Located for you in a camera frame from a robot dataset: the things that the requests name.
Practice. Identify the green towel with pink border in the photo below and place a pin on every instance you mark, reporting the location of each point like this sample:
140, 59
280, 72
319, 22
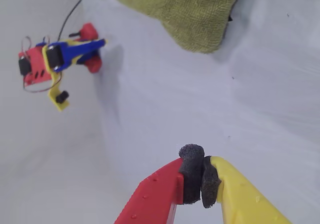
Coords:
187, 13

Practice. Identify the pale table cloth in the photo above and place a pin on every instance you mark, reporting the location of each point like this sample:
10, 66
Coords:
175, 96

